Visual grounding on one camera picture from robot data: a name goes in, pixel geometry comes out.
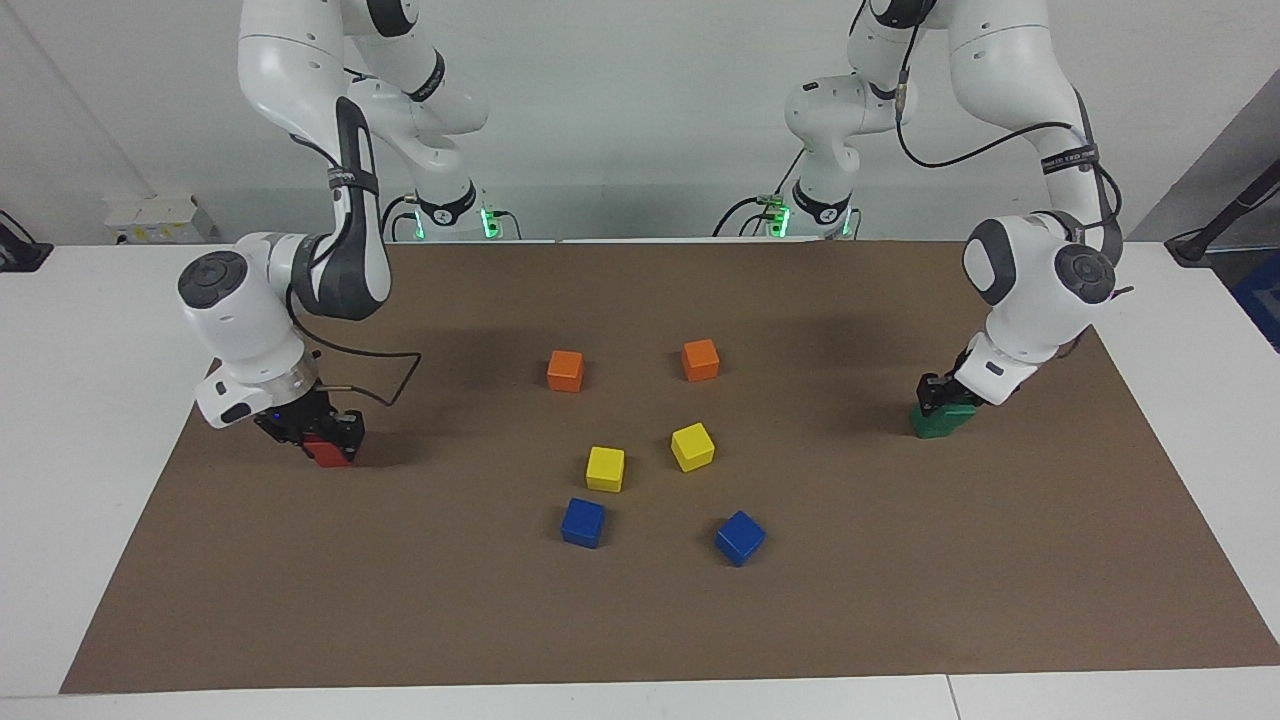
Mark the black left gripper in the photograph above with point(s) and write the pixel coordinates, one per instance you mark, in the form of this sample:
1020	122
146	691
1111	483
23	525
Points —
968	380

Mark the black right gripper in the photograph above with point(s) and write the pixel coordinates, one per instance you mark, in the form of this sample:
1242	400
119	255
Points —
295	418

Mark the red wooden block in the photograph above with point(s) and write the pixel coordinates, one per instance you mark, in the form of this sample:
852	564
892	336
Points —
318	447
340	460

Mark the green wooden block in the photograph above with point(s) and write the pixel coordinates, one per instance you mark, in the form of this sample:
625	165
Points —
932	427
960	414

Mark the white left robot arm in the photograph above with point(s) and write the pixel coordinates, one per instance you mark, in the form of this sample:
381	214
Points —
1040	270

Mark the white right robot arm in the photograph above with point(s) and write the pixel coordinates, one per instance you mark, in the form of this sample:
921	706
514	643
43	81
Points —
240	300

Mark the orange wooden block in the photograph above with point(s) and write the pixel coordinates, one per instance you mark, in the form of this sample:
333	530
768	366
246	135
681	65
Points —
700	360
565	370

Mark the blue wooden block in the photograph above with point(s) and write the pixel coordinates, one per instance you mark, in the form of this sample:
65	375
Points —
583	522
740	537

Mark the yellow wooden block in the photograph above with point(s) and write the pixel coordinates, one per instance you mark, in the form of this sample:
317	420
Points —
692	446
605	468

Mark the white power strip box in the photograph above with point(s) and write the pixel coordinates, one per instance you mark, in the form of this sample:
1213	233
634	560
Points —
160	220

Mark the black tripod leg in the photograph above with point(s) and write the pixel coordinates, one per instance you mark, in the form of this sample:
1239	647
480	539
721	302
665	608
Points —
1215	225

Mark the blue box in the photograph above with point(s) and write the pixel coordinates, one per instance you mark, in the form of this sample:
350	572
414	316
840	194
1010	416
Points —
1262	300

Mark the black stand foot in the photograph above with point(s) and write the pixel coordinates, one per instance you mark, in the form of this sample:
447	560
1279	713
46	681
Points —
20	250

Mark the brown table mat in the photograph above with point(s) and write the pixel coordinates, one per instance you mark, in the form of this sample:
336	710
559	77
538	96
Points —
640	620

